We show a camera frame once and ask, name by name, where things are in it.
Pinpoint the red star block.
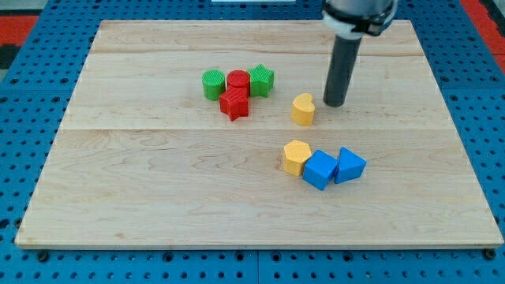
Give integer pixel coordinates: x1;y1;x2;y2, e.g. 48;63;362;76
219;88;249;121

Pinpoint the blue cube block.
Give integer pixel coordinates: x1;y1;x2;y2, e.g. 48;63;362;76
302;150;339;191

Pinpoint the blue triangle block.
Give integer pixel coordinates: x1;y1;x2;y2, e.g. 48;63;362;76
334;147;367;184

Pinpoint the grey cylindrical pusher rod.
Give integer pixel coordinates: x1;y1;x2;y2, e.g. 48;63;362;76
323;36;361;107

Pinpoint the red cylinder block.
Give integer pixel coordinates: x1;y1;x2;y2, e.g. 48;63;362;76
226;69;250;96

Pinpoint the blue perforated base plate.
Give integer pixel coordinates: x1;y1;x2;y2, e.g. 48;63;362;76
1;0;504;283

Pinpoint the green star block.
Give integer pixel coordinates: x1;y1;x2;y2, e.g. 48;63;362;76
247;64;275;98

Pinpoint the green cylinder block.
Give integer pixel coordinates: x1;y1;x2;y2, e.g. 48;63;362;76
201;69;226;101

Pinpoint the yellow heart block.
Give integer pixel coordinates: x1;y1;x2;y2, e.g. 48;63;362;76
290;93;316;126

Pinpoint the light wooden board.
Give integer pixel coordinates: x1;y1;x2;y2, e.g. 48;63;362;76
16;20;503;250

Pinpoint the yellow hexagon block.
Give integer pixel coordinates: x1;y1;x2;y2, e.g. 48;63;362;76
282;140;312;176

